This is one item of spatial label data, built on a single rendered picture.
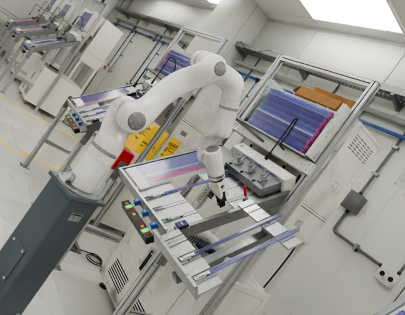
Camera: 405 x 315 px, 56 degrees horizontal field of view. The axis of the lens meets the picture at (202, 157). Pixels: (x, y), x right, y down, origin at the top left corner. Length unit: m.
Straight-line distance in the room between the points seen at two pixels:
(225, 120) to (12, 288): 1.09
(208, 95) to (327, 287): 1.86
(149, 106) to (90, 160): 0.31
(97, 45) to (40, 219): 4.82
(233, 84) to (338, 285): 2.18
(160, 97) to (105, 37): 4.77
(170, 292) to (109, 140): 0.92
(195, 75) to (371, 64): 2.91
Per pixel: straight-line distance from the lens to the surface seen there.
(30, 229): 1.66
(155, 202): 1.97
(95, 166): 1.55
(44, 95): 6.21
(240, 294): 2.29
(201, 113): 3.31
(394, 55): 4.23
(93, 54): 6.25
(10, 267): 1.71
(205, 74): 1.55
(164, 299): 2.12
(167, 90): 1.55
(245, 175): 2.07
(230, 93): 1.69
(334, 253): 3.49
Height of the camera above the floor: 1.17
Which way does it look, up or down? 3 degrees down
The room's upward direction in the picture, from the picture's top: 36 degrees clockwise
